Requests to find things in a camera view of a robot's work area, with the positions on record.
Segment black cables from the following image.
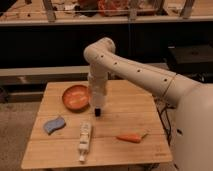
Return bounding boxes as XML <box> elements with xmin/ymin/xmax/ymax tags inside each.
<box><xmin>155</xmin><ymin>98</ymin><xmax>174</xmax><ymax>148</ymax></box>

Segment orange carrot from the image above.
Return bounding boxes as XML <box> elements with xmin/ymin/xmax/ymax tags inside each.
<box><xmin>117</xmin><ymin>133</ymin><xmax>147</xmax><ymax>143</ymax></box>

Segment white tube bottle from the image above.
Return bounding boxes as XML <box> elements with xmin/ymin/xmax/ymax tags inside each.
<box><xmin>78</xmin><ymin>122</ymin><xmax>92</xmax><ymax>163</ymax></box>

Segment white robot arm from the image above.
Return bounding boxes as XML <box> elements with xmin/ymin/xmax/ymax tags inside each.
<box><xmin>84</xmin><ymin>37</ymin><xmax>213</xmax><ymax>171</ymax></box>

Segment orange bowl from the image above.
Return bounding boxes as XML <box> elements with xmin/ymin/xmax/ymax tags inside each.
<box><xmin>62</xmin><ymin>84</ymin><xmax>89</xmax><ymax>111</ymax></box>

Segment wooden table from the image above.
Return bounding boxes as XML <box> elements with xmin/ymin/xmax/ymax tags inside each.
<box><xmin>22</xmin><ymin>80</ymin><xmax>172</xmax><ymax>169</ymax></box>

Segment black eraser block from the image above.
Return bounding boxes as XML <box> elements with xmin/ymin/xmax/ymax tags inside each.
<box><xmin>94</xmin><ymin>108</ymin><xmax>101</xmax><ymax>117</ymax></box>

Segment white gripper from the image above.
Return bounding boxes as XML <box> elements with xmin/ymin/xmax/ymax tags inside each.
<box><xmin>88</xmin><ymin>74</ymin><xmax>108</xmax><ymax>95</ymax></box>

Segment blue wavy sponge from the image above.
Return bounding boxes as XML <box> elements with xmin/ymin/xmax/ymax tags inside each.
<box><xmin>43</xmin><ymin>116</ymin><xmax>66</xmax><ymax>135</ymax></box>

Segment black box on right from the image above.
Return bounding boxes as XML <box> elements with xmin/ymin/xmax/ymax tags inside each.
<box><xmin>167</xmin><ymin>45</ymin><xmax>213</xmax><ymax>74</ymax></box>

